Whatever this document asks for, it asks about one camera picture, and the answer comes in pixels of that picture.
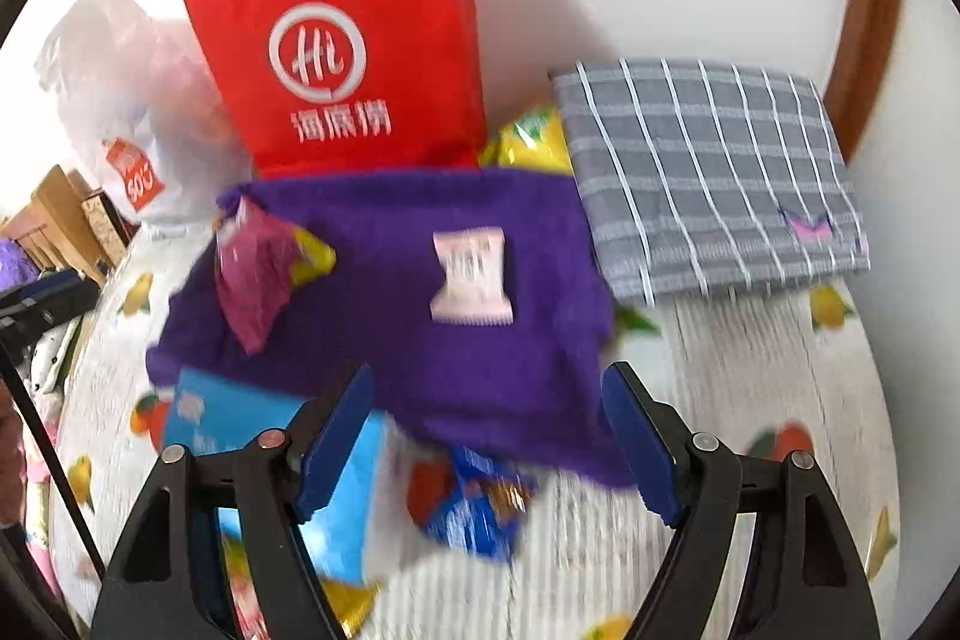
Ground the pink white candy packet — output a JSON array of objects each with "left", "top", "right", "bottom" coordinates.
[{"left": 430, "top": 226, "right": 515, "bottom": 326}]

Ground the wooden furniture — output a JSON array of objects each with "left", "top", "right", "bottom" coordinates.
[{"left": 0, "top": 164, "right": 140, "bottom": 289}]

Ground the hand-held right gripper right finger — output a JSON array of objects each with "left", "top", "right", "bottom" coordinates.
[{"left": 600, "top": 361, "right": 882, "bottom": 640}]

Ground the grey plaid folded cloth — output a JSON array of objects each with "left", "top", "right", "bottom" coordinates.
[{"left": 550, "top": 56, "right": 871, "bottom": 309}]

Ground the purple towel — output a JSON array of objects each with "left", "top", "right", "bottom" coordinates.
[{"left": 146, "top": 167, "right": 638, "bottom": 487}]

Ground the white plastic bag red logo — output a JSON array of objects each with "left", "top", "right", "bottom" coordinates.
[{"left": 34, "top": 0, "right": 256, "bottom": 229}]

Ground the fruit print tablecloth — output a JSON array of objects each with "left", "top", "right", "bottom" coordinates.
[{"left": 45, "top": 220, "right": 901, "bottom": 640}]

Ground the light blue box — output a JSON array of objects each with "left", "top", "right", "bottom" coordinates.
[{"left": 161, "top": 366, "right": 391, "bottom": 585}]

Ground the wooden door frame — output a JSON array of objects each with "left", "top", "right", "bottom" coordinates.
[{"left": 821, "top": 0, "right": 908, "bottom": 161}]

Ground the blue snack packet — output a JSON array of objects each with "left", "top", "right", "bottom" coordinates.
[{"left": 416, "top": 445, "right": 537, "bottom": 562}]

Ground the pink snack packet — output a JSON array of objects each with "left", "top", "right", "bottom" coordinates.
[{"left": 214, "top": 194, "right": 338, "bottom": 354}]

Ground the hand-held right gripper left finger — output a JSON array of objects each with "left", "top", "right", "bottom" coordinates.
[{"left": 90, "top": 362, "right": 376, "bottom": 640}]

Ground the black tripod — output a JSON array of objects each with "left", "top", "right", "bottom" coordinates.
[{"left": 0, "top": 272, "right": 106, "bottom": 581}]

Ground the yellow snack bag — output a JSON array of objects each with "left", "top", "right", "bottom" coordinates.
[{"left": 480, "top": 104, "right": 575, "bottom": 175}]

